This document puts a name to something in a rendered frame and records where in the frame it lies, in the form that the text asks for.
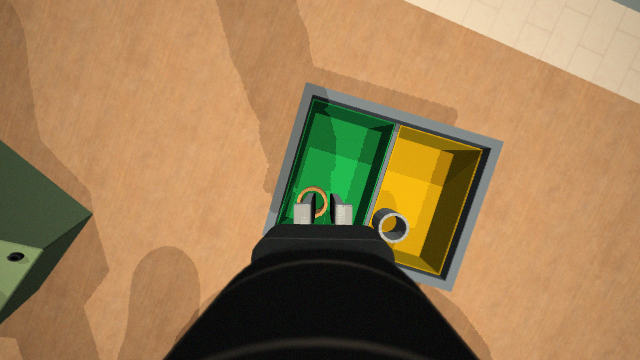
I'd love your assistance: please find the grey metal sleeve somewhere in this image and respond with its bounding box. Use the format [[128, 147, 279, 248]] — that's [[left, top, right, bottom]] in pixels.
[[372, 208, 409, 243]]

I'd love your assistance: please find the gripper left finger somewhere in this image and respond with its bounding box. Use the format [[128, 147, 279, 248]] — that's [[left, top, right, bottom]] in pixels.
[[294, 193, 316, 224]]

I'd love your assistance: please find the bronze bushing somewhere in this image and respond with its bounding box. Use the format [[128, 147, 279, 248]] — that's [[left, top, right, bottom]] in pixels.
[[297, 186, 328, 218]]

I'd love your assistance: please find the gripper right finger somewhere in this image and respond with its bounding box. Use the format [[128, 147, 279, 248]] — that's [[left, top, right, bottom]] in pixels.
[[330, 193, 353, 225]]

